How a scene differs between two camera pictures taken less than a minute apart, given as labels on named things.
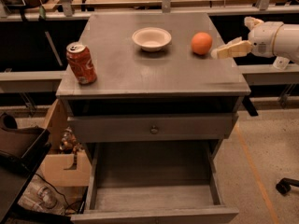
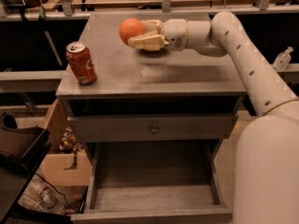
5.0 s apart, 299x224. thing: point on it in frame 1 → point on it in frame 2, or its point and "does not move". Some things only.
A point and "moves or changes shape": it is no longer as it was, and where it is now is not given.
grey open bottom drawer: [160, 182] does not move
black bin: [22, 149] does not move
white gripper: [263, 38] → [175, 32]
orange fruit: [201, 43] moves or changes shape
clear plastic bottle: [280, 63] does not move
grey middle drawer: [151, 127] does not move
